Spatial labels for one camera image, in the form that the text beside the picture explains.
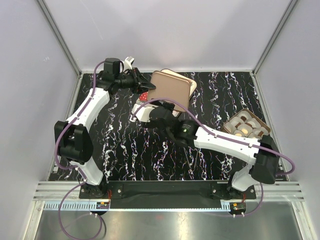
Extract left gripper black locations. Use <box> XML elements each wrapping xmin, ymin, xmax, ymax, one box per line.
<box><xmin>115</xmin><ymin>67</ymin><xmax>156</xmax><ymax>95</ymax></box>

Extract brown tin lid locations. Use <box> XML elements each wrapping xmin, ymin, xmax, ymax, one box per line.
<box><xmin>147</xmin><ymin>70</ymin><xmax>193</xmax><ymax>113</ymax></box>

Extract black metal tongs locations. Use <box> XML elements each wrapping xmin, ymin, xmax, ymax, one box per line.
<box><xmin>183</xmin><ymin>147</ymin><xmax>200</xmax><ymax>177</ymax></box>

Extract brown tin box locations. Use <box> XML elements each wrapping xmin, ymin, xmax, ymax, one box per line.
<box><xmin>222</xmin><ymin>108</ymin><xmax>271</xmax><ymax>140</ymax></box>

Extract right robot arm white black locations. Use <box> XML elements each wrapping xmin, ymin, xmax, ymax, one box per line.
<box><xmin>137</xmin><ymin>106</ymin><xmax>279</xmax><ymax>200</ymax></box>

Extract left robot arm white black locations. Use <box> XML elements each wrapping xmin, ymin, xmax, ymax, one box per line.
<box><xmin>54</xmin><ymin>56</ymin><xmax>156</xmax><ymax>198</ymax></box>

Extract strawberry pattern white tray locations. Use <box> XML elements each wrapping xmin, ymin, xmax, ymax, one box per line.
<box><xmin>136</xmin><ymin>68</ymin><xmax>198</xmax><ymax>118</ymax></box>

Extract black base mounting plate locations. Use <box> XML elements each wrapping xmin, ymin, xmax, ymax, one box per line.
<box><xmin>79</xmin><ymin>180</ymin><xmax>257</xmax><ymax>200</ymax></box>

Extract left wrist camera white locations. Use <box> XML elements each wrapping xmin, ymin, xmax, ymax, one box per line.
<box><xmin>122</xmin><ymin>56</ymin><xmax>135</xmax><ymax>72</ymax></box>

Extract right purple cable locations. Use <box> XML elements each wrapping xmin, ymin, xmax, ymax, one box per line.
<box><xmin>129</xmin><ymin>97</ymin><xmax>296</xmax><ymax>217</ymax></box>

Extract purple cable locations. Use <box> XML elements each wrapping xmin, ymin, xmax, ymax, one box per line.
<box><xmin>54</xmin><ymin>60</ymin><xmax>126</xmax><ymax>238</ymax></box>
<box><xmin>129</xmin><ymin>97</ymin><xmax>296</xmax><ymax>217</ymax></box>

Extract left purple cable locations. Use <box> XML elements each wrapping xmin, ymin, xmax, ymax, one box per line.
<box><xmin>54</xmin><ymin>60</ymin><xmax>126</xmax><ymax>238</ymax></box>

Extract white cable duct left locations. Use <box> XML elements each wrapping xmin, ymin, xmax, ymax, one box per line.
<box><xmin>43</xmin><ymin>201</ymin><xmax>110</xmax><ymax>211</ymax></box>

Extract aluminium frame rail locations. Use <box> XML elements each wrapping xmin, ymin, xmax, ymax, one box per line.
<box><xmin>262</xmin><ymin>181</ymin><xmax>305</xmax><ymax>202</ymax></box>

